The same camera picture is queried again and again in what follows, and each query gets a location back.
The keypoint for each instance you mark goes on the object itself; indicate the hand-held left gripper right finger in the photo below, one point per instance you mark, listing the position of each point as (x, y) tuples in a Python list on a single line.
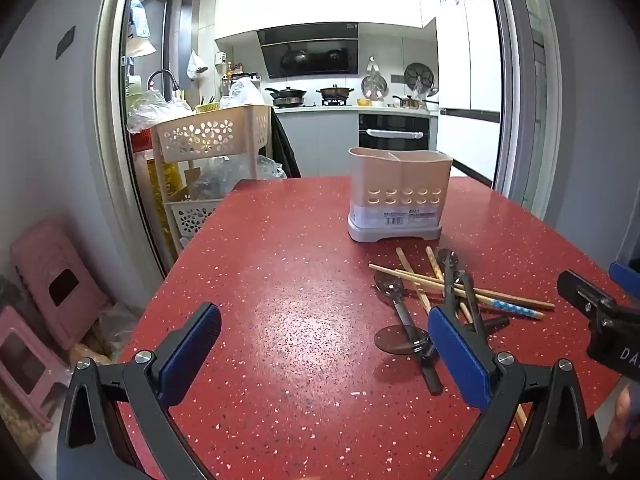
[(460, 360)]

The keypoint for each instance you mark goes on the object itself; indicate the plastic bag beside stools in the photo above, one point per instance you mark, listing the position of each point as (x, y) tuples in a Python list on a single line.
[(110, 325)]

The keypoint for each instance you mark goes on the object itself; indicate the black wall switch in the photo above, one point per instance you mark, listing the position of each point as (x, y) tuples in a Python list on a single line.
[(66, 41)]

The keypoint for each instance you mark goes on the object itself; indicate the black wok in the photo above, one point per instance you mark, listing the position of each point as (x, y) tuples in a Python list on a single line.
[(287, 94)]

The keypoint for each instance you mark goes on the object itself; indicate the lidded cooking pot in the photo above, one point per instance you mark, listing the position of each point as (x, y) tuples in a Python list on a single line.
[(335, 92)]

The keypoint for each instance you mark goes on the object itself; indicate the curved kitchen faucet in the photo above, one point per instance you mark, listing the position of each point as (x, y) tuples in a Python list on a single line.
[(160, 72)]

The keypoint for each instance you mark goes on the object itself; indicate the white refrigerator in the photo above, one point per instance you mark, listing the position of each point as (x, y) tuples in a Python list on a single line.
[(475, 60)]

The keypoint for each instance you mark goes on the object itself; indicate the round metal steamer rack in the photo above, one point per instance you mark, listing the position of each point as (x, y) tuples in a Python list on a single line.
[(420, 75)]

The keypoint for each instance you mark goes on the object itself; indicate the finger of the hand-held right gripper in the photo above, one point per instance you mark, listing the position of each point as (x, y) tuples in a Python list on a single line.
[(615, 335), (627, 275)]

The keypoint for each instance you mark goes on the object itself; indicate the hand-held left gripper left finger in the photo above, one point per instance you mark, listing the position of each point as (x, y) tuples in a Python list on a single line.
[(192, 350)]

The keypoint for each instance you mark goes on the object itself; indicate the white plastic bag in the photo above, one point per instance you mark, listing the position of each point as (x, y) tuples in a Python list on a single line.
[(245, 92)]

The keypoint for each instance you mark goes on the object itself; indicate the green basket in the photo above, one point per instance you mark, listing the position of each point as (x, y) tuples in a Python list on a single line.
[(207, 107)]

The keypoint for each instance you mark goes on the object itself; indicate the small copper pot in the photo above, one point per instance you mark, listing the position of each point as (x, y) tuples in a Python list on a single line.
[(410, 103)]

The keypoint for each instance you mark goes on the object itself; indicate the hanging white bag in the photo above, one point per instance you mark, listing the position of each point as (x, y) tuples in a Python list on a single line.
[(196, 65)]

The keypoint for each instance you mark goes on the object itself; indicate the crumpled clear plastic bag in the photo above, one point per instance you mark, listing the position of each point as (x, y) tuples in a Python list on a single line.
[(220, 172)]

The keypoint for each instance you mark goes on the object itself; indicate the blue hanging cloth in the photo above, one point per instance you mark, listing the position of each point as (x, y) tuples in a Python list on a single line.
[(139, 17)]

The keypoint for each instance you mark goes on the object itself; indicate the white upper cabinets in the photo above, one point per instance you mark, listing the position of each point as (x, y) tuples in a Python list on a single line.
[(310, 0)]

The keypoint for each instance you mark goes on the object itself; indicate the plain wooden chopstick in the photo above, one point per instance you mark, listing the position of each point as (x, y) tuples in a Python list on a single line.
[(405, 262), (522, 299)]

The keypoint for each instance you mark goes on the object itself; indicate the beige utensil holder white base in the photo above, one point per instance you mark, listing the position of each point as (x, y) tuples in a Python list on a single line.
[(400, 185)]

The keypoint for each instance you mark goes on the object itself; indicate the speckled pattern wooden chopstick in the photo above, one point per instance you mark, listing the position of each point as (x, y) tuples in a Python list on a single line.
[(434, 260)]

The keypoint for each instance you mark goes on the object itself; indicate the grey base cabinet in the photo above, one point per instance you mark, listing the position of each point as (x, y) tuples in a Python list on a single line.
[(320, 140)]

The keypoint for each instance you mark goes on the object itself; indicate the black range hood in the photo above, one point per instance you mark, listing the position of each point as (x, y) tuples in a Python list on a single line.
[(310, 60)]

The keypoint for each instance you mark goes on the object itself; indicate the blue dotted wooden chopstick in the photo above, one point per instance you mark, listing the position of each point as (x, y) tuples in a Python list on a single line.
[(515, 308)]

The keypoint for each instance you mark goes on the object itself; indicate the black built-in oven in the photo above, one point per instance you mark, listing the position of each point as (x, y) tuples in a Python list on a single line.
[(395, 122)]

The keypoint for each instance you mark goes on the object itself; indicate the beige tiered basket cart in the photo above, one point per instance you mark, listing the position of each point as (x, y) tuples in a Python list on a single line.
[(250, 125)]

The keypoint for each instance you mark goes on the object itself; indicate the yellow oil bottle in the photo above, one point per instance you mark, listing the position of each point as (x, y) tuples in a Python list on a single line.
[(155, 185)]

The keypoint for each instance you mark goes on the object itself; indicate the pink plastic stool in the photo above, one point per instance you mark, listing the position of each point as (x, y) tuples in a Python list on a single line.
[(15, 320), (45, 260)]

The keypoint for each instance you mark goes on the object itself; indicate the black hanging garment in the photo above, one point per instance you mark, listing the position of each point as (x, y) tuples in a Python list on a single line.
[(285, 150)]

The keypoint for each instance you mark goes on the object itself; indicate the grey door frame post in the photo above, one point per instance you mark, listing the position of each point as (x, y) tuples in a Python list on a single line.
[(112, 110), (520, 110)]

